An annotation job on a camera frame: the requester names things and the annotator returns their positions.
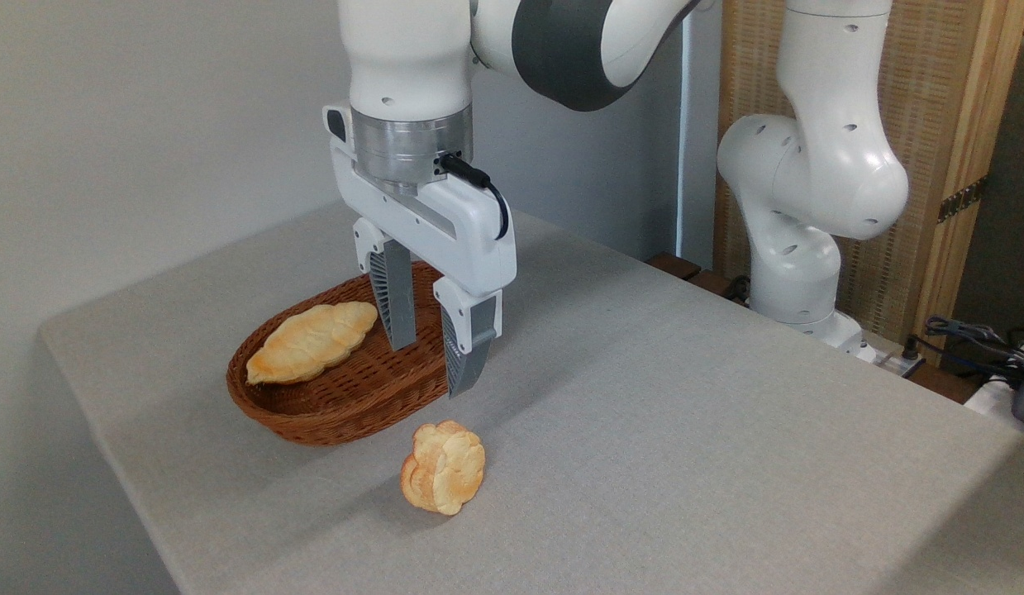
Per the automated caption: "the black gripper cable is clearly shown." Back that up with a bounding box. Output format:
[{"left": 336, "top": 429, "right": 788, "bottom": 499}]
[{"left": 441, "top": 152, "right": 511, "bottom": 241}]

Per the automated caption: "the wooden woven folding screen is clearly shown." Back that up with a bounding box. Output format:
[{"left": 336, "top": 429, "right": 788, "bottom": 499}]
[{"left": 713, "top": 0, "right": 1024, "bottom": 365}]

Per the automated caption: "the round golden bread roll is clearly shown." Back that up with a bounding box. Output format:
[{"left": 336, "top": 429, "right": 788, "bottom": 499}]
[{"left": 399, "top": 420, "right": 487, "bottom": 517}]

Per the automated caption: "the metal screen hinge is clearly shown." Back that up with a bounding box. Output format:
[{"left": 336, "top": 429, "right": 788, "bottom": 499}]
[{"left": 936, "top": 175, "right": 988, "bottom": 225}]

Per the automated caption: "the brown woven wicker basket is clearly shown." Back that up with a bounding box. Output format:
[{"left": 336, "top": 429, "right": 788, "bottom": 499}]
[{"left": 226, "top": 261, "right": 451, "bottom": 448}]

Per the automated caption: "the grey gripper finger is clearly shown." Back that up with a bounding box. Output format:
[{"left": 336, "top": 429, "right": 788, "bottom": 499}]
[
  {"left": 432, "top": 277, "right": 503, "bottom": 399},
  {"left": 352, "top": 217, "right": 418, "bottom": 352}
]

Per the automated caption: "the blue black cable bundle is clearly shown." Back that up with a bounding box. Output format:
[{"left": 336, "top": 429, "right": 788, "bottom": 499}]
[{"left": 915, "top": 315, "right": 1024, "bottom": 391}]

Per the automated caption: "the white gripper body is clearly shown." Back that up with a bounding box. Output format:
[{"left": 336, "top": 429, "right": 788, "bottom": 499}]
[{"left": 322, "top": 102, "right": 518, "bottom": 299}]

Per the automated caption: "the long golden bread loaf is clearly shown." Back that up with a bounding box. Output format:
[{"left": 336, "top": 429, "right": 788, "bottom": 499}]
[{"left": 245, "top": 301, "right": 379, "bottom": 387}]

